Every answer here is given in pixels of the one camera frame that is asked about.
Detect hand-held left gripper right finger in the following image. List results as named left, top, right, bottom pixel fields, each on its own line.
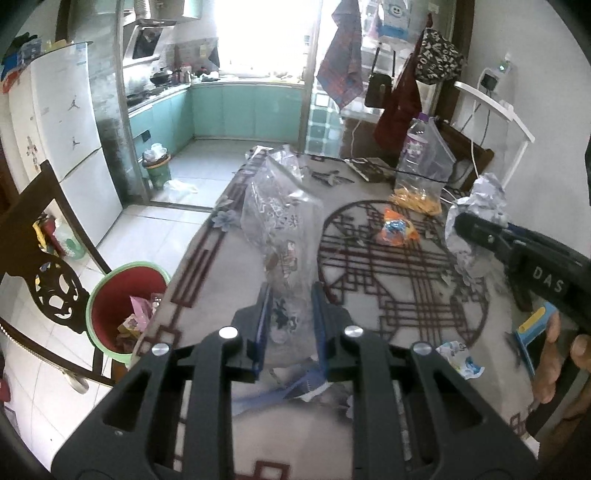
left=310, top=281, right=541, bottom=480

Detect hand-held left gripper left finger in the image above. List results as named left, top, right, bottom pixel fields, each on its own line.
left=51, top=281, right=273, bottom=480

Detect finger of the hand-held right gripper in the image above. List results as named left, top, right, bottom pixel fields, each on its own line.
left=455, top=211, right=514, bottom=274
left=505, top=222, right=539, bottom=244

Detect silver paper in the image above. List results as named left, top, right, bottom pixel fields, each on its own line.
left=445, top=173, right=509, bottom=278

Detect clear plastic bag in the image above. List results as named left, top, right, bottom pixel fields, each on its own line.
left=240, top=147, right=326, bottom=365

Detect red bin with green rim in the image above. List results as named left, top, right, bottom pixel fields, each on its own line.
left=86, top=261, right=172, bottom=367

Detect person's right hand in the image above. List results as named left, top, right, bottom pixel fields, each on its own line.
left=530, top=311, right=591, bottom=421

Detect blue plastic wrapper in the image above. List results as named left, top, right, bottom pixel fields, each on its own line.
left=235, top=364, right=352, bottom=411

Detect zip bag of yellow snacks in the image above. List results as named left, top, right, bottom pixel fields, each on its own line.
left=388, top=117, right=458, bottom=217

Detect orange snack packet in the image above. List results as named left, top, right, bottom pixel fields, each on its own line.
left=373, top=207, right=421, bottom=247

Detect clear plastic bottle purple label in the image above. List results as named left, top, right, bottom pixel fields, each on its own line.
left=397, top=113, right=437, bottom=185

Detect small white blue wrapper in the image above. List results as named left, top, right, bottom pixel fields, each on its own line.
left=436, top=340, right=485, bottom=380

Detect pink wrapper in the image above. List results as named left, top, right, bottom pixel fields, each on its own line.
left=130, top=295, right=155, bottom=324

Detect white metal stand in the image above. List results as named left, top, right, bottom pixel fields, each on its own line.
left=454, top=80, right=536, bottom=185

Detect dark patterned pouch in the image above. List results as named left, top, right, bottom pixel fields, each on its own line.
left=346, top=157, right=385, bottom=182

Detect red hanging garment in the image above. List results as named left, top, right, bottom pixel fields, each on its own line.
left=373, top=51, right=423, bottom=148

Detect black handbag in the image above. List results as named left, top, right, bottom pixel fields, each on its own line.
left=365, top=46, right=393, bottom=108

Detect green kitchen waste bin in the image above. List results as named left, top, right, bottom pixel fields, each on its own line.
left=141, top=143, right=172, bottom=190

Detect black white patterned bag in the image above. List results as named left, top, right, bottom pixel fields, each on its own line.
left=413, top=28, right=465, bottom=85

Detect green detergent bottle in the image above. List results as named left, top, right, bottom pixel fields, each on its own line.
left=54, top=222, right=86, bottom=259

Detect teal kitchen cabinets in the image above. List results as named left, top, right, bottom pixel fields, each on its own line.
left=128, top=83, right=305, bottom=153

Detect plaid hanging cloth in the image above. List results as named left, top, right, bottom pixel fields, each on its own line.
left=317, top=0, right=365, bottom=110

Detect blue printed bag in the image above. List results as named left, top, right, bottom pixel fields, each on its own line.
left=376, top=0, right=411, bottom=40

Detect dark carved wooden chair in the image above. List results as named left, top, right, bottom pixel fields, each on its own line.
left=0, top=159, right=116, bottom=388

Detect white refrigerator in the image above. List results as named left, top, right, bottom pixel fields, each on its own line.
left=9, top=41, right=124, bottom=247

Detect steel range hood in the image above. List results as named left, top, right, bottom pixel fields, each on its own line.
left=124, top=0, right=178, bottom=63

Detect white wall device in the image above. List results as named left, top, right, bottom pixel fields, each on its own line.
left=478, top=60, right=513, bottom=90

